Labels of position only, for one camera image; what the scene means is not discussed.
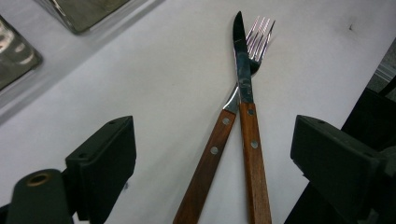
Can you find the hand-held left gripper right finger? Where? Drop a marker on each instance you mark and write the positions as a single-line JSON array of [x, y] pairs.
[[336, 165]]

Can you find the smoky transparent plastic bin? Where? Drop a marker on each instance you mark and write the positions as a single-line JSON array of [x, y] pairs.
[[15, 59], [87, 12]]

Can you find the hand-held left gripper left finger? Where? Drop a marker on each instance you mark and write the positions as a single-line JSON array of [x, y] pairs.
[[102, 168]]

